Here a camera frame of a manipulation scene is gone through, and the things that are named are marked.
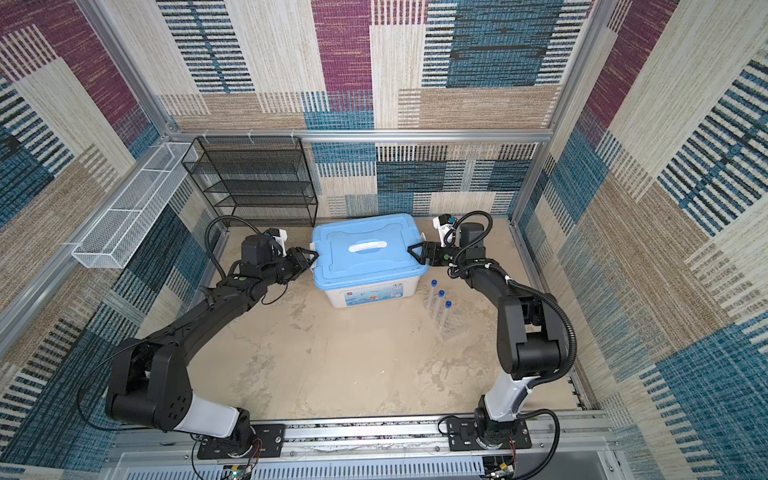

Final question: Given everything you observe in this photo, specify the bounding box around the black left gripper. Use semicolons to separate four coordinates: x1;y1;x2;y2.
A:
261;246;319;288

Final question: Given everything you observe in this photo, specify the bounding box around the blue plastic bin lid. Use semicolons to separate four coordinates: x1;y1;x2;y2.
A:
310;214;428;291

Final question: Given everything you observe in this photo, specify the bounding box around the white plastic storage bin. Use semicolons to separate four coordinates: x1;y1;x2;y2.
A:
310;239;427;308

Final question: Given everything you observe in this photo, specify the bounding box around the test tube with blue cap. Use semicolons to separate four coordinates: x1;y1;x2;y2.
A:
425;279;439;313

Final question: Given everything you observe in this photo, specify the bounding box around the blue-capped test tube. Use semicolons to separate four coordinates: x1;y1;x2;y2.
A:
432;290;446;323
438;301;453;336

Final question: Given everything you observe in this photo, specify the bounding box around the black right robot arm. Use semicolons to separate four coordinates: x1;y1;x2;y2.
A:
407;211;577;422

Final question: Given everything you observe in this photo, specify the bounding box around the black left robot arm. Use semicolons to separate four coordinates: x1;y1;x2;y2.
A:
105;229;319;439

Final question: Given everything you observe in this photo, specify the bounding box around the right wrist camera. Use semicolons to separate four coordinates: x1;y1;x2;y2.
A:
433;214;457;247

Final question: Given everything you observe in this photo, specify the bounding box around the black wire shelf rack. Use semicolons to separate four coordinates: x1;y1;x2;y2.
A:
182;136;318;227

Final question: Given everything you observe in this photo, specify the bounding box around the white wire mesh basket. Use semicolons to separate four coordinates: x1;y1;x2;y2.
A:
72;142;189;269

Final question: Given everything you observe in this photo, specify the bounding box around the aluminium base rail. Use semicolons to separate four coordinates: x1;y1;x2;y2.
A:
99;411;633;479

